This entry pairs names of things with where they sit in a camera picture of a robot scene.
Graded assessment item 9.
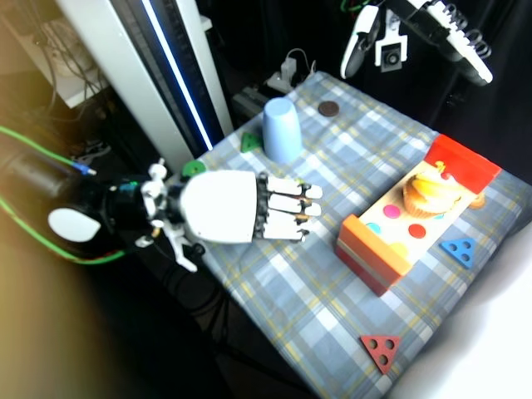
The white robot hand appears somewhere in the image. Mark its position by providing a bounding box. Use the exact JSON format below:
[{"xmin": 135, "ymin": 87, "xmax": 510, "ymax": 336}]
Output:
[
  {"xmin": 179, "ymin": 169, "xmax": 324, "ymax": 245},
  {"xmin": 340, "ymin": 0, "xmax": 495, "ymax": 87}
]

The yellow toy cupcake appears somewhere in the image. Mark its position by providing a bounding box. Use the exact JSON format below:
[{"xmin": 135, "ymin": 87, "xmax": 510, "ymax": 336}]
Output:
[{"xmin": 401, "ymin": 169, "xmax": 463, "ymax": 220}]

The orange wooden toy bench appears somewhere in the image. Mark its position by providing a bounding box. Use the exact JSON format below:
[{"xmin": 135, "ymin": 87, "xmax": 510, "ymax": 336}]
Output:
[{"xmin": 335, "ymin": 133, "xmax": 503, "ymax": 297}]

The green round holed block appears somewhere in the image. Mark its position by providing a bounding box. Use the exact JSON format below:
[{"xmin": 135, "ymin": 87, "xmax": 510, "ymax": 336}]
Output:
[{"xmin": 181, "ymin": 160, "xmax": 208, "ymax": 176}]

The green triangle block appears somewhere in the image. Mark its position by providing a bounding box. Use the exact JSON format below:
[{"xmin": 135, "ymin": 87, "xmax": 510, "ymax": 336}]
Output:
[{"xmin": 239, "ymin": 131, "xmax": 264, "ymax": 153}]

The light blue plastic cup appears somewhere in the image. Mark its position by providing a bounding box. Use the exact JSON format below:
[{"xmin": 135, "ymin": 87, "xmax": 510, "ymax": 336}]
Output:
[{"xmin": 261, "ymin": 97, "xmax": 303, "ymax": 165}]

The blue plaid tablecloth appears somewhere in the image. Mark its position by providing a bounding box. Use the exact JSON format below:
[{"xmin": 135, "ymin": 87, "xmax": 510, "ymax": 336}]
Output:
[{"xmin": 182, "ymin": 71, "xmax": 523, "ymax": 399}]

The white column with blue strip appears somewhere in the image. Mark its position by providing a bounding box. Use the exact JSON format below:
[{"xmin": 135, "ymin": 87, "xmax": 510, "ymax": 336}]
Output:
[{"xmin": 56, "ymin": 0, "xmax": 234, "ymax": 175}]

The blue triangle block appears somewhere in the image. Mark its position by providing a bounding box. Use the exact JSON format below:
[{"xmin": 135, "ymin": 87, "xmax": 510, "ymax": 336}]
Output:
[{"xmin": 439, "ymin": 237, "xmax": 478, "ymax": 270}]

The red triangle block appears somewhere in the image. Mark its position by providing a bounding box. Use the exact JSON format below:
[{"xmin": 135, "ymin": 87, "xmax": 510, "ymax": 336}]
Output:
[{"xmin": 359, "ymin": 334, "xmax": 402, "ymax": 375}]

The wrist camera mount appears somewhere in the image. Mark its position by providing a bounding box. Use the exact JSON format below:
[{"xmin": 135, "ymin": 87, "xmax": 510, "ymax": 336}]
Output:
[
  {"xmin": 164, "ymin": 224, "xmax": 207, "ymax": 273},
  {"xmin": 375, "ymin": 7, "xmax": 409, "ymax": 74}
]

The grey clamp with cable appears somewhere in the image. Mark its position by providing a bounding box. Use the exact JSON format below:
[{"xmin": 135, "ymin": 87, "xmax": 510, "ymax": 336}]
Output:
[{"xmin": 265, "ymin": 48, "xmax": 317, "ymax": 95}]

